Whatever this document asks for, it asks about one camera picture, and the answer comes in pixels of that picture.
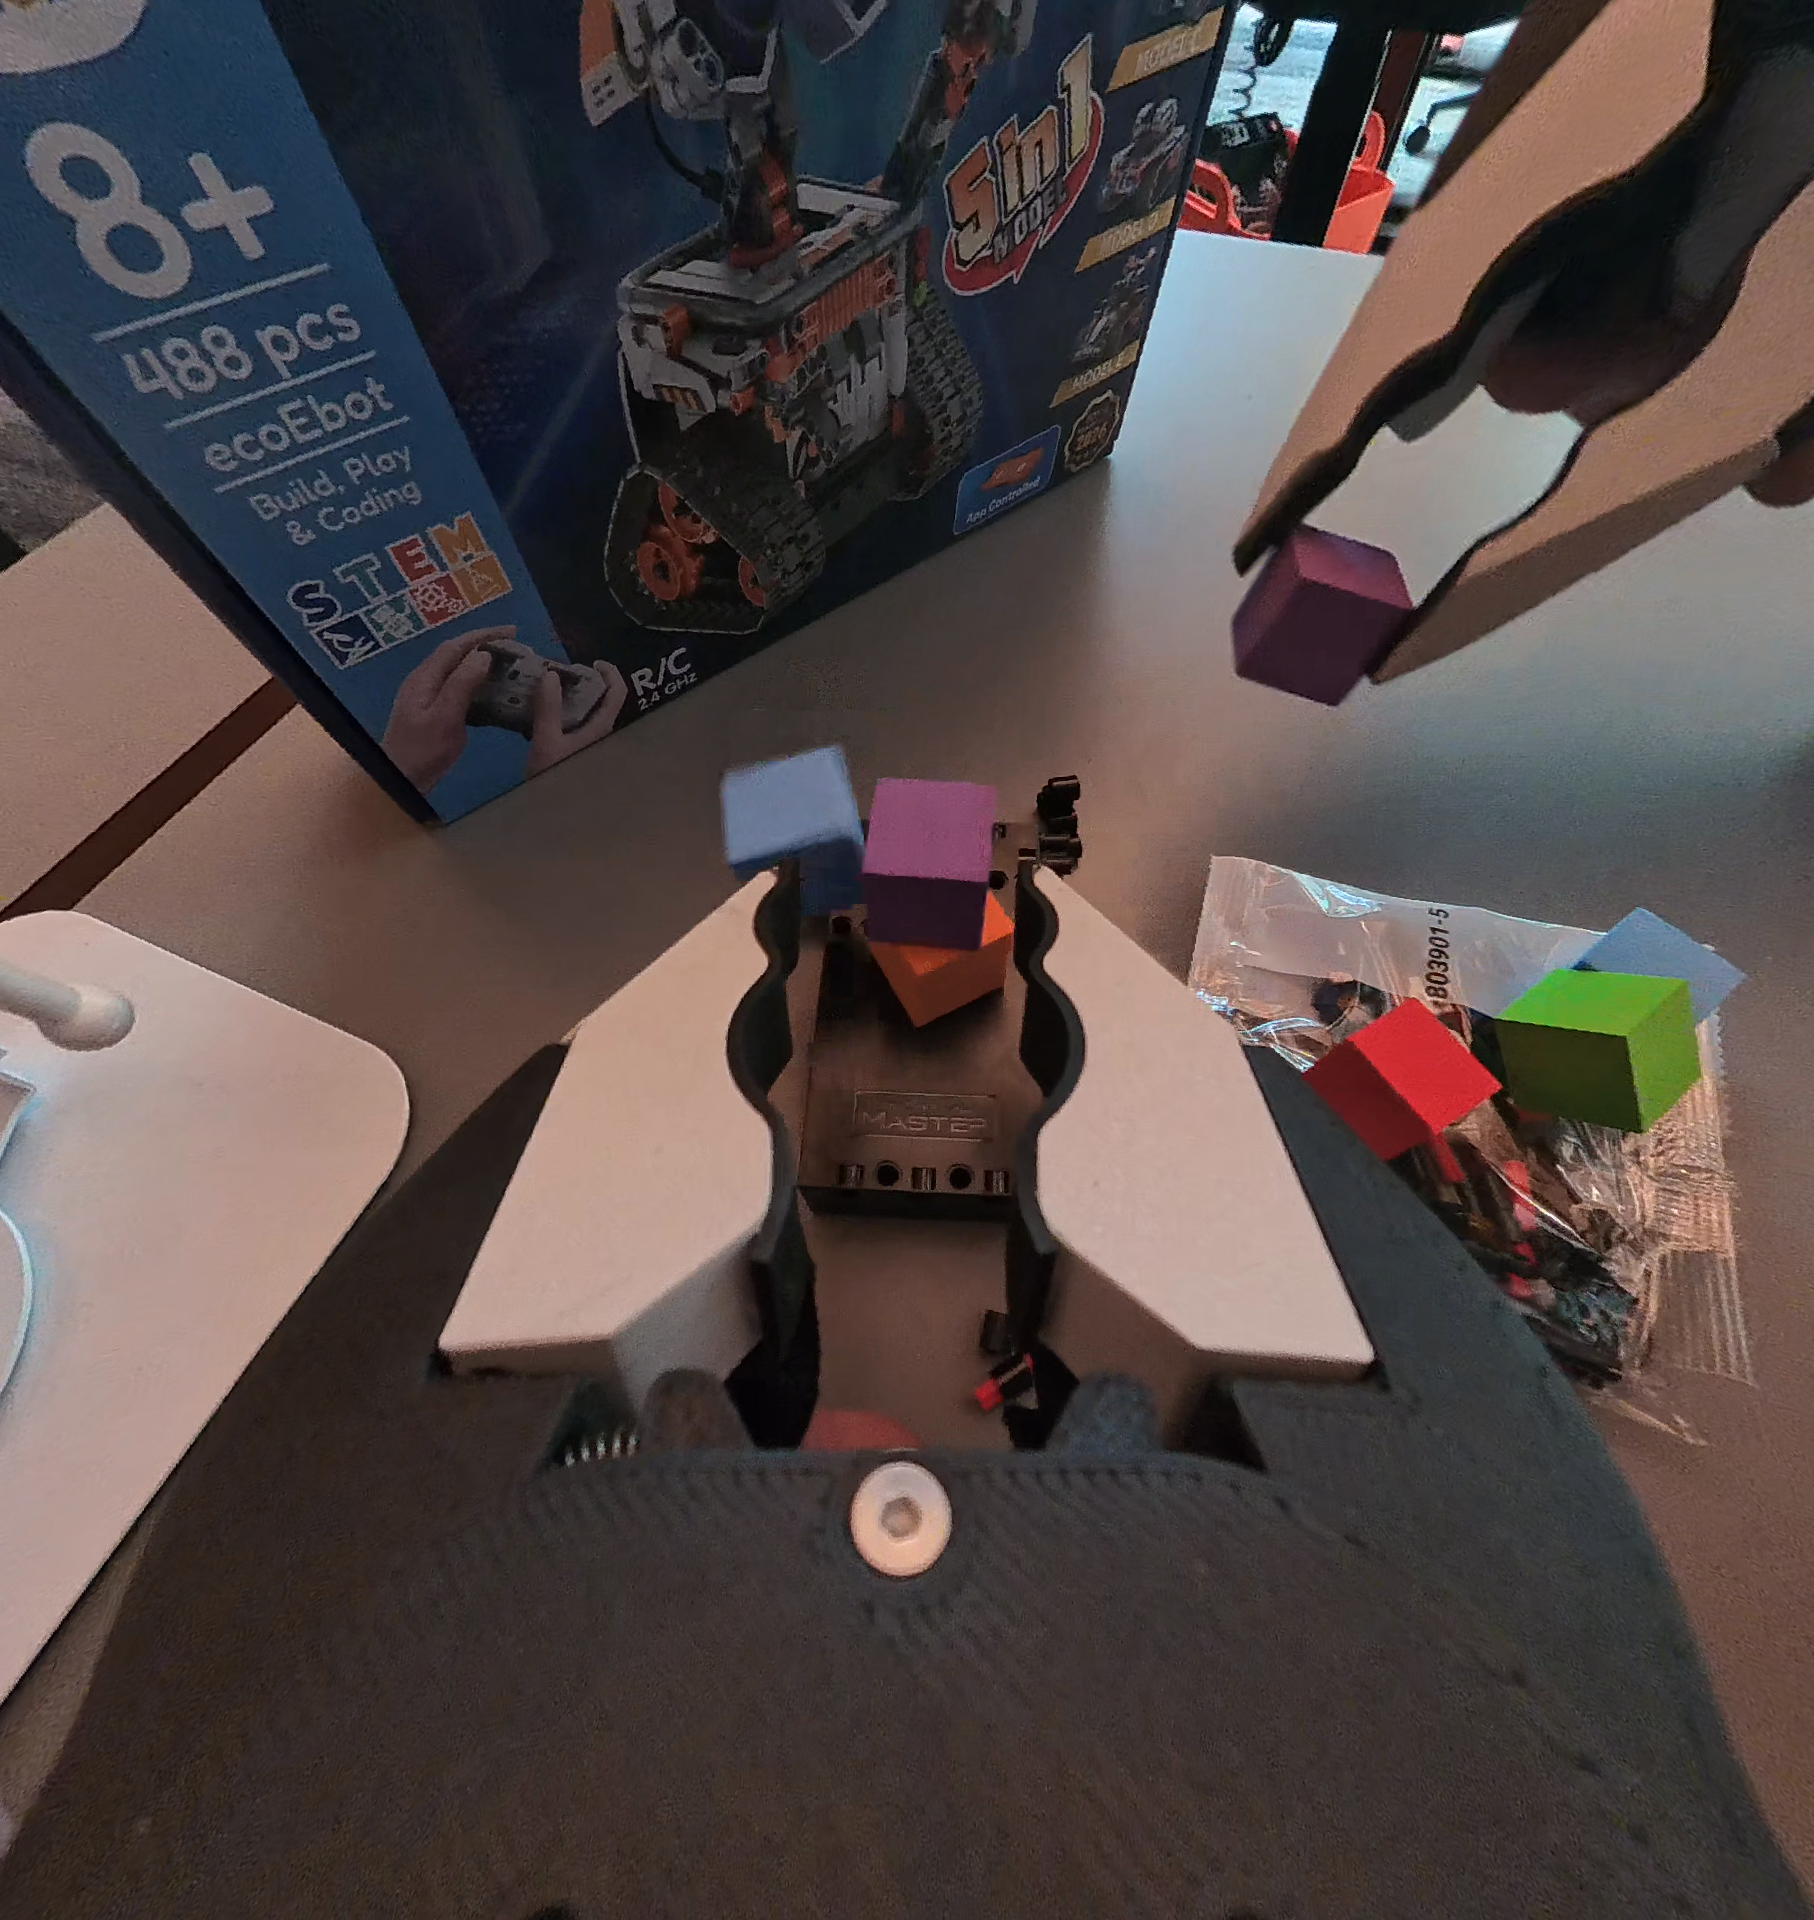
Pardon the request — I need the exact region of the blue foam cube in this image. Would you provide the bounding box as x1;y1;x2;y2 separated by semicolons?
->
720;746;868;916
1574;906;1745;1037

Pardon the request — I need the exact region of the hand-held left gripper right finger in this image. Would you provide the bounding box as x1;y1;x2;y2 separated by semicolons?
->
1003;867;1380;1450

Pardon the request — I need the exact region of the black perforated building plate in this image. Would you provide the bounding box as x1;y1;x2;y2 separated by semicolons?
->
790;810;1061;1226

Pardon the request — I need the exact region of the blue toy robot box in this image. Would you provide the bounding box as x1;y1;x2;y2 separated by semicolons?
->
0;0;1241;830

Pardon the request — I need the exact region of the orange plastic container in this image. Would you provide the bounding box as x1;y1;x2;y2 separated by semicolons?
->
1323;118;1398;259

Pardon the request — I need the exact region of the clear bag of building parts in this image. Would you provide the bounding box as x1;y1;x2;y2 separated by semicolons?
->
1190;854;1749;1445

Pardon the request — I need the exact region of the purple foam cube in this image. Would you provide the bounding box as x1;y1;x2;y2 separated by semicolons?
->
861;776;999;950
1229;529;1416;706

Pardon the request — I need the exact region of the orange foam cube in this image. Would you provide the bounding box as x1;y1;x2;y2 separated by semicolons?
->
865;900;1017;1030

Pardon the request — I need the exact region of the white book stand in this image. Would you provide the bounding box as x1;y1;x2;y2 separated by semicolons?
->
0;911;412;1755

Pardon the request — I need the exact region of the red foam cube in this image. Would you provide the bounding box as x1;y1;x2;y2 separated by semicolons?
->
1305;1000;1504;1163

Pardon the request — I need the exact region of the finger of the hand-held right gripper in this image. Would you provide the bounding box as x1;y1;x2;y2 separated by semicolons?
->
1369;141;1814;687
1234;0;1745;575

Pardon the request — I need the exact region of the green foam cube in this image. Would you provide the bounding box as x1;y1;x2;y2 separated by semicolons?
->
1493;967;1702;1134

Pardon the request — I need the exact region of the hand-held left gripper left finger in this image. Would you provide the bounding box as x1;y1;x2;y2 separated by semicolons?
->
436;868;821;1450

